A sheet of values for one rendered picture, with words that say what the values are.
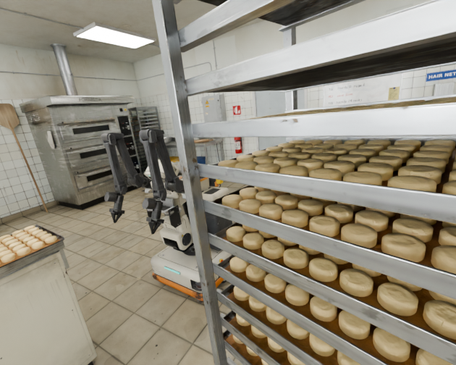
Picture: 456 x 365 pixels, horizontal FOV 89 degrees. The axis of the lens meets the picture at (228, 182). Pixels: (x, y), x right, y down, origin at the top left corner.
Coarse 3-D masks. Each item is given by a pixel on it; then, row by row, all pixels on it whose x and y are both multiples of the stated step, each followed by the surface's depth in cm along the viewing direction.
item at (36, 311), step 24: (48, 264) 120; (0, 288) 105; (24, 288) 112; (48, 288) 120; (72, 288) 130; (0, 312) 105; (24, 312) 113; (48, 312) 121; (72, 312) 131; (0, 336) 106; (24, 336) 113; (48, 336) 122; (72, 336) 132; (0, 360) 107; (24, 360) 114; (48, 360) 123; (72, 360) 133
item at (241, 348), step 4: (232, 336) 73; (228, 340) 72; (232, 340) 71; (232, 344) 70; (236, 344) 70; (240, 344) 70; (244, 344) 70; (236, 348) 69; (240, 348) 69; (244, 348) 69; (240, 352) 68; (244, 352) 68; (244, 356) 66; (248, 356) 66; (252, 356) 66; (256, 356) 66; (248, 360) 65; (252, 360) 65; (256, 360) 65; (260, 360) 65; (256, 364) 64; (260, 364) 64
